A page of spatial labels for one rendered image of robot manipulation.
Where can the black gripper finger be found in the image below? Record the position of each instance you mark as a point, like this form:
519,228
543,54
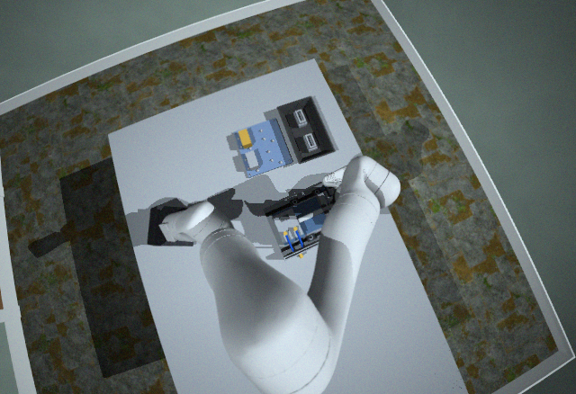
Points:
326,207

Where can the brass-yellow block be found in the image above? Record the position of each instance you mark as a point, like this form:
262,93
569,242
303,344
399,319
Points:
245,139

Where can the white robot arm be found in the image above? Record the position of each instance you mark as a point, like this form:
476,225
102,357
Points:
269,326

